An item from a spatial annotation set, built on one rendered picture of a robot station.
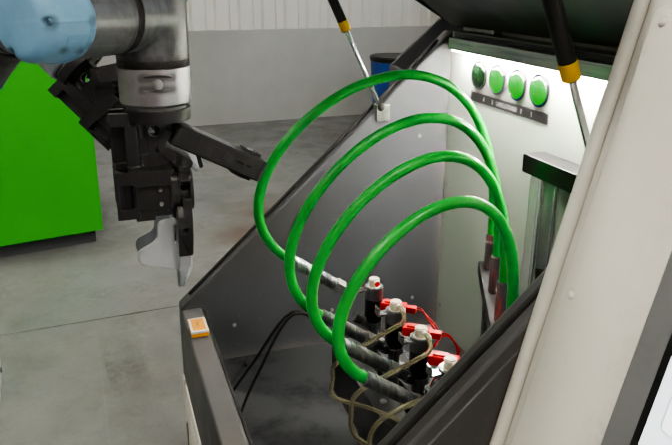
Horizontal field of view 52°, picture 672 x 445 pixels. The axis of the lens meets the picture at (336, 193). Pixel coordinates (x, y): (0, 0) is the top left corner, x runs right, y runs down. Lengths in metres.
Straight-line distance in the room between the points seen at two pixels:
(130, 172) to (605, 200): 0.47
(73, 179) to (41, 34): 3.61
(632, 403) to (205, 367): 0.71
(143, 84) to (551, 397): 0.50
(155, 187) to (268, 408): 0.60
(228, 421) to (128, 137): 0.45
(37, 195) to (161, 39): 3.53
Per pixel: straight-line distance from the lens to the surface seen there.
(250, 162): 0.77
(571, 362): 0.68
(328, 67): 7.87
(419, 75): 0.97
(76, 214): 4.29
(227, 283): 1.32
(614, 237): 0.65
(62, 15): 0.63
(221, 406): 1.05
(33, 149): 4.15
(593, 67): 0.97
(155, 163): 0.76
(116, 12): 0.67
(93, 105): 0.95
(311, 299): 0.82
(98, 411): 2.80
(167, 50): 0.72
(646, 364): 0.61
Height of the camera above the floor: 1.55
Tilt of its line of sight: 18 degrees down
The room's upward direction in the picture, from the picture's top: straight up
